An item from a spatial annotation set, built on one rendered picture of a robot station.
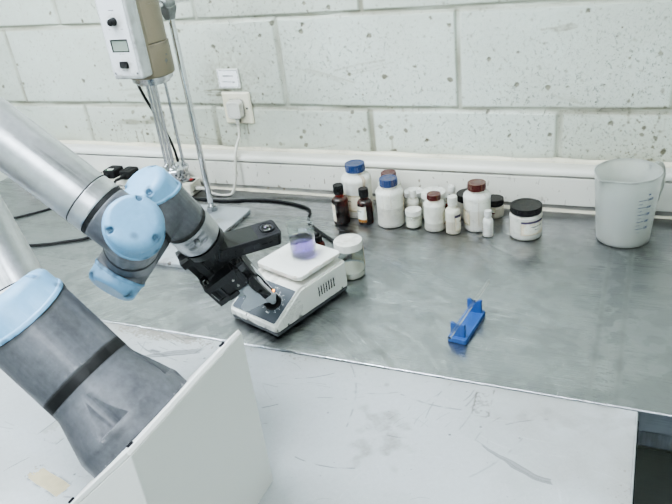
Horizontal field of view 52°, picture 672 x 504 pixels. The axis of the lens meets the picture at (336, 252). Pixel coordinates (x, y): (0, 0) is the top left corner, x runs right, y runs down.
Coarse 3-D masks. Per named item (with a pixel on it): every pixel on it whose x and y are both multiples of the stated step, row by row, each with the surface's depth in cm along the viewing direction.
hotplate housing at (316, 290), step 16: (272, 272) 133; (320, 272) 131; (336, 272) 133; (304, 288) 128; (320, 288) 131; (336, 288) 135; (288, 304) 126; (304, 304) 129; (320, 304) 133; (256, 320) 128; (288, 320) 126
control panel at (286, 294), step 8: (272, 288) 130; (280, 288) 129; (288, 288) 128; (280, 296) 128; (288, 296) 127; (240, 304) 131; (280, 304) 127; (248, 312) 129; (256, 312) 128; (264, 312) 127; (272, 312) 126; (280, 312) 126; (272, 320) 125
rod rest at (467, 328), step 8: (480, 304) 123; (464, 312) 125; (472, 312) 124; (480, 312) 124; (464, 320) 122; (472, 320) 122; (480, 320) 123; (464, 328) 117; (472, 328) 120; (456, 336) 118; (464, 336) 118; (464, 344) 118
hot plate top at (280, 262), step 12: (276, 252) 137; (288, 252) 136; (324, 252) 134; (336, 252) 134; (264, 264) 133; (276, 264) 132; (288, 264) 132; (300, 264) 131; (312, 264) 131; (324, 264) 131; (288, 276) 128; (300, 276) 127
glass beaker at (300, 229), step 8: (296, 216) 133; (304, 216) 133; (288, 224) 132; (296, 224) 134; (304, 224) 134; (312, 224) 130; (288, 232) 131; (296, 232) 129; (304, 232) 129; (312, 232) 131; (296, 240) 130; (304, 240) 130; (312, 240) 131; (296, 248) 131; (304, 248) 131; (312, 248) 132; (296, 256) 132; (304, 256) 132; (312, 256) 132
